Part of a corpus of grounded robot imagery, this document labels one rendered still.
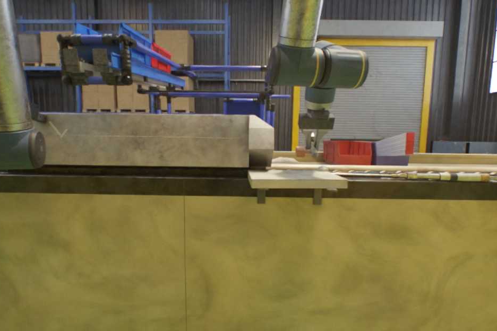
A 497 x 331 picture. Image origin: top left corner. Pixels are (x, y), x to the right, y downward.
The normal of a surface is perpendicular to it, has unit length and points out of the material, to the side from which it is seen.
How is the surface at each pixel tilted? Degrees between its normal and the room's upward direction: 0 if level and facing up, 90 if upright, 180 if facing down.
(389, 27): 90
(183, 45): 90
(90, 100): 90
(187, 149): 80
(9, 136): 104
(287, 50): 109
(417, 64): 90
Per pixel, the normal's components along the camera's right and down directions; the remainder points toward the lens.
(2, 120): 0.52, 0.35
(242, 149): -0.01, -0.06
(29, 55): 0.08, 0.20
